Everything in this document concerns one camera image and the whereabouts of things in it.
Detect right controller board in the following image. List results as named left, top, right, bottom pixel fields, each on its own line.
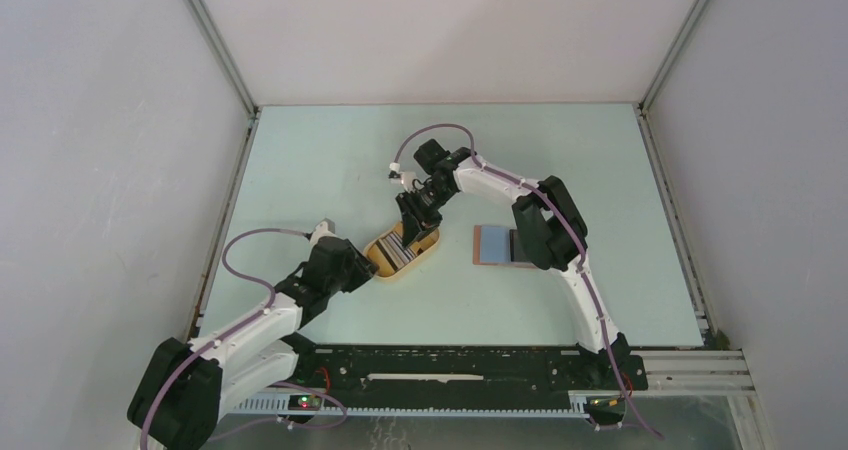
left=586, top=396, right=627, bottom=415

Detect controller board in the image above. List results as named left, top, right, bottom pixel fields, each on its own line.
left=287, top=394, right=323, bottom=412
left=586, top=396, right=627, bottom=415

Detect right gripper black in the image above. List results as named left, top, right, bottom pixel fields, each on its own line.
left=397, top=180, right=457, bottom=248

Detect oval wooden tray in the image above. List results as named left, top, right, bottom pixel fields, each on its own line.
left=364, top=221, right=441, bottom=282

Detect brown leather card holder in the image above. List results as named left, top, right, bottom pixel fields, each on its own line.
left=472, top=225, right=535, bottom=268

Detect white cable duct strip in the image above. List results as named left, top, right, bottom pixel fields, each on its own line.
left=229, top=392, right=589, bottom=419

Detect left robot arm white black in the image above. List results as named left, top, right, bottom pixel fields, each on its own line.
left=127, top=232, right=377, bottom=449

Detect black card in holder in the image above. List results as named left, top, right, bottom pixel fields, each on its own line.
left=509, top=229, right=530, bottom=265

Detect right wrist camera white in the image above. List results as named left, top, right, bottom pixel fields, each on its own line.
left=388, top=161, right=417, bottom=192

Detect striped cards in tray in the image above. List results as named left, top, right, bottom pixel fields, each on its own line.
left=377, top=230, right=424, bottom=272

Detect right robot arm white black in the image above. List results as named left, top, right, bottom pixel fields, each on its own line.
left=389, top=139, right=630, bottom=388

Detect left controller board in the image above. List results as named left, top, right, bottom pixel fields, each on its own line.
left=287, top=394, right=323, bottom=412

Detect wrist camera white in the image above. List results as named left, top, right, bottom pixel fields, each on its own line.
left=388, top=161, right=417, bottom=192
left=309, top=218, right=337, bottom=246

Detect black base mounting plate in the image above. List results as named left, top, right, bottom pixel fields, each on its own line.
left=291, top=345, right=649, bottom=411

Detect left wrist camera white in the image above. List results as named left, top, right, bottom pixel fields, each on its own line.
left=309, top=218, right=337, bottom=246

